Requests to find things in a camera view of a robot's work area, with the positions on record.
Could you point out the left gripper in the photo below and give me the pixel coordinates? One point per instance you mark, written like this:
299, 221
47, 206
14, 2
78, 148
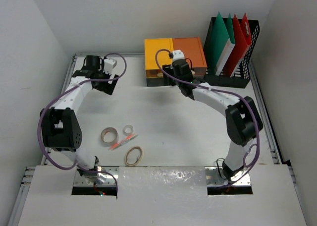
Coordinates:
107, 88

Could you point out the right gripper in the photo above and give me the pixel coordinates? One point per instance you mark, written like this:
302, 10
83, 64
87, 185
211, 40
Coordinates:
169, 68

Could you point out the green clip file folder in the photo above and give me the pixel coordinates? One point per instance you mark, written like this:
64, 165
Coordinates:
219, 44

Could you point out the small clear tape roll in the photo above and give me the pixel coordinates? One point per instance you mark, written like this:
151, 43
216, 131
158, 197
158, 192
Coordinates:
128, 130

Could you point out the orange pen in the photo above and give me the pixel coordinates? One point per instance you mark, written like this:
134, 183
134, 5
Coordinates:
124, 141

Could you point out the red clip file folder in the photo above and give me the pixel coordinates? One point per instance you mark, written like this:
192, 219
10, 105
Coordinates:
242, 35

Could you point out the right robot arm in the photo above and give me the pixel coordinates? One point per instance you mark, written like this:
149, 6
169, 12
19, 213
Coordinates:
243, 121

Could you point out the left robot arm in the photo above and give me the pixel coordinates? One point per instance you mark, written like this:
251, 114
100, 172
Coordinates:
58, 127

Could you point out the orange drawer box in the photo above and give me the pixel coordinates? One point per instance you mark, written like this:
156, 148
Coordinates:
192, 49

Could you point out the dark bottom drawer box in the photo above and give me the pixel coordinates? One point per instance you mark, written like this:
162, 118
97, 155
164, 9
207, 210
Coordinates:
160, 81

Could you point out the yellow drawer box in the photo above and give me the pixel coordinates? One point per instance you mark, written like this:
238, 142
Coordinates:
151, 47

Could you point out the large clear tape roll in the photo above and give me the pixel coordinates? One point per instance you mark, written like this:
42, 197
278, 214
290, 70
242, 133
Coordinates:
109, 136

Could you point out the black mesh file organizer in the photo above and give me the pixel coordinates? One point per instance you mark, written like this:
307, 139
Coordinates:
241, 76

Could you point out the beige masking tape roll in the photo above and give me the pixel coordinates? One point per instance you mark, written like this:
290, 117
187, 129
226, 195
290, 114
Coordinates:
133, 156

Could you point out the white front cover board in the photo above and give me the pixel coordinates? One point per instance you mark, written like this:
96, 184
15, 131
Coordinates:
150, 196

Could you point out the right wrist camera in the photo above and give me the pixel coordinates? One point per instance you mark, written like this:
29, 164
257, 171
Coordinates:
176, 55

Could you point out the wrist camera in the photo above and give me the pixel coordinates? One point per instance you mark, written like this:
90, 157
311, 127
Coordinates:
176, 55
109, 65

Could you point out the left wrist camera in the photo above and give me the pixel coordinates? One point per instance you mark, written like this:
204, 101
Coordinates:
109, 65

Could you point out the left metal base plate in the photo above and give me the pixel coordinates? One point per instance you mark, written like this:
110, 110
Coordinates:
85, 179

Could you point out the metal base plate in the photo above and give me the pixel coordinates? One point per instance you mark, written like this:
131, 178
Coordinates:
215, 178
85, 179

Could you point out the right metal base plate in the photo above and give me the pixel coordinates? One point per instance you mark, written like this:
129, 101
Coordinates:
215, 178

